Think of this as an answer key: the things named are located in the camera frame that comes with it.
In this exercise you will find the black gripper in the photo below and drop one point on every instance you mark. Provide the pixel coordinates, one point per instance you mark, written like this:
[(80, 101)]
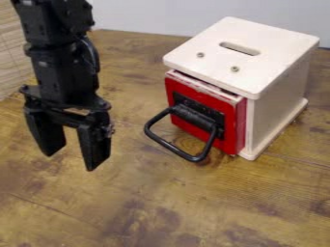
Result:
[(63, 99)]

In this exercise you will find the white wooden drawer box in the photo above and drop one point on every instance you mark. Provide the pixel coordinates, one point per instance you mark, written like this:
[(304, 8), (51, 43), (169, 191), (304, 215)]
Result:
[(259, 62)]

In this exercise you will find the black metal drawer handle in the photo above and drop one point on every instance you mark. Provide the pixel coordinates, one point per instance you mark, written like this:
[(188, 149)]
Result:
[(197, 120)]

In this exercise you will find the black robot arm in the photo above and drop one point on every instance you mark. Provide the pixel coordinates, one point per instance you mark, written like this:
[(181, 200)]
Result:
[(53, 22)]

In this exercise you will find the red drawer front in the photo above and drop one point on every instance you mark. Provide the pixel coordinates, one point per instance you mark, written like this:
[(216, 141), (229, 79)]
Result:
[(222, 106)]

